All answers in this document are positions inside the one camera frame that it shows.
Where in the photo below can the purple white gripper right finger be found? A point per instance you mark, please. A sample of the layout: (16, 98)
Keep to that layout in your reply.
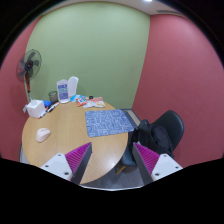
(153, 166)

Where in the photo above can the red snack packet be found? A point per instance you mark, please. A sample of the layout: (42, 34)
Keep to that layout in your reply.
(81, 101)

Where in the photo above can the round wooden table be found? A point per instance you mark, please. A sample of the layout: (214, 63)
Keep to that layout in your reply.
(68, 131)

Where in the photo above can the white tissue box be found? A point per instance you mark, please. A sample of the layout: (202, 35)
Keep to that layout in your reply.
(35, 108)

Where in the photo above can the orange snack packet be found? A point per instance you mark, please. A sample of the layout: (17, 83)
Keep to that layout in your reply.
(98, 102)

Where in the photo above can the black backpack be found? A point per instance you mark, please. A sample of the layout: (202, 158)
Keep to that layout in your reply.
(153, 136)

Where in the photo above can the white blue labelled container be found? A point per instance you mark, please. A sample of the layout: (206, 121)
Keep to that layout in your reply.
(62, 90)

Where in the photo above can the blue snack packet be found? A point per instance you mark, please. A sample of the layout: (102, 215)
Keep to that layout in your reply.
(74, 98)

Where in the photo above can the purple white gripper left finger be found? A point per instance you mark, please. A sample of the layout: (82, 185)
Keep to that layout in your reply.
(70, 166)

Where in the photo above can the black standing fan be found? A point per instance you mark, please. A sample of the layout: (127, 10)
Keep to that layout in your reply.
(28, 67)

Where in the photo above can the red black marker pen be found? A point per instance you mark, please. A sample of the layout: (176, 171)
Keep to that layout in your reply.
(52, 107)

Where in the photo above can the black chair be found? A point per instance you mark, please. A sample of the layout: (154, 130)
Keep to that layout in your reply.
(174, 125)

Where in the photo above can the blue patterned mouse pad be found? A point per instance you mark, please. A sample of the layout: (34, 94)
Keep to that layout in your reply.
(107, 122)

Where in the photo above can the dark glass cup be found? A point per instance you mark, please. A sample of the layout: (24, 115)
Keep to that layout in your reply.
(53, 96)

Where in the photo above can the white computer mouse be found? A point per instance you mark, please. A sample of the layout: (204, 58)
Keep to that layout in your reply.
(42, 134)

